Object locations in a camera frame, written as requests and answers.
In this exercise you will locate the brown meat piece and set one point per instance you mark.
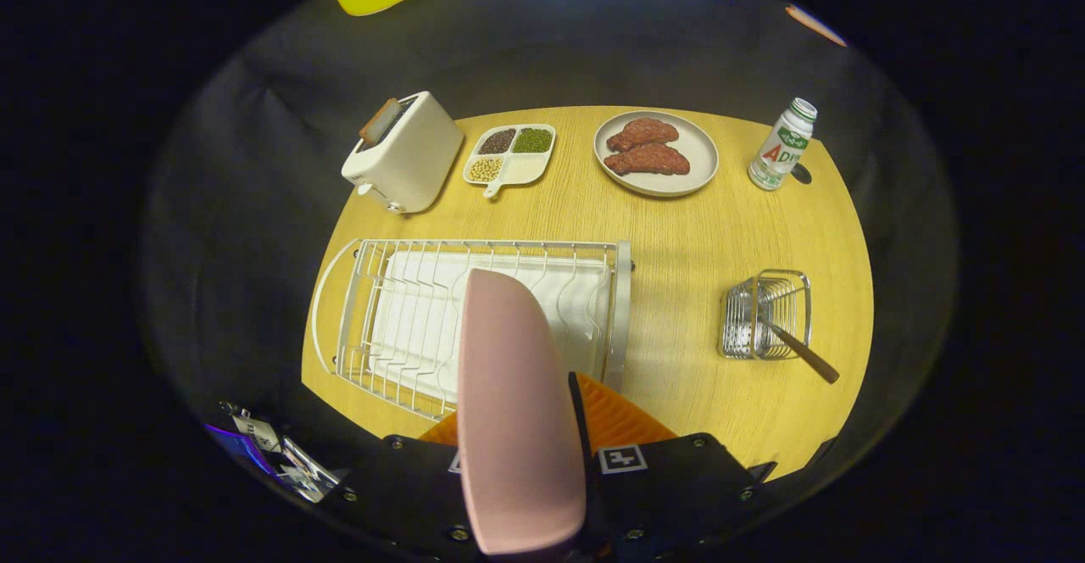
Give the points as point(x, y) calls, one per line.
point(642, 133)
point(648, 160)

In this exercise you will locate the white toaster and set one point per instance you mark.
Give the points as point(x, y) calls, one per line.
point(415, 164)

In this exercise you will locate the pink plate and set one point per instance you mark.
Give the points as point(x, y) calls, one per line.
point(517, 419)

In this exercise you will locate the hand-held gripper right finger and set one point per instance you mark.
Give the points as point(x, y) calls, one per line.
point(661, 495)

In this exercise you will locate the white bottle with green label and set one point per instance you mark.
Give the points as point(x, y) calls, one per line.
point(780, 152)

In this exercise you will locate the beige plate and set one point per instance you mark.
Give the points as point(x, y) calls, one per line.
point(697, 156)

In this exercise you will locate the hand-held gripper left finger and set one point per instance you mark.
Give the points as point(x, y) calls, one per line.
point(407, 487)

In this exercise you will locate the white divided dish with beans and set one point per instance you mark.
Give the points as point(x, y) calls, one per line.
point(525, 171)

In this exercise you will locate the metal clamp with white tag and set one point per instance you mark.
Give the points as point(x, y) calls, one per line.
point(305, 470)

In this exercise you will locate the brown toast slice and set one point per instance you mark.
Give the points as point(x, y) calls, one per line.
point(379, 122)

